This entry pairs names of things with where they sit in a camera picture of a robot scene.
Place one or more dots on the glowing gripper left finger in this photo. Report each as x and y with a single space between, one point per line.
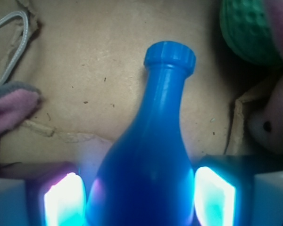
41 194

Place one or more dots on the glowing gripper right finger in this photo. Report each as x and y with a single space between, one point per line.
239 190

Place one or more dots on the blue plastic bottle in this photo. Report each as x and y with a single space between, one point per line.
146 178

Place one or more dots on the pink plush bunny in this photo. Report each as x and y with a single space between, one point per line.
266 125

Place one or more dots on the grey plush bunny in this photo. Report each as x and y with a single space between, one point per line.
18 100

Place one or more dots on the brown paper bag tray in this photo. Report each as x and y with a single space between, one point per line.
87 59

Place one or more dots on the green knitted ball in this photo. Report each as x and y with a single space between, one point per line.
246 31

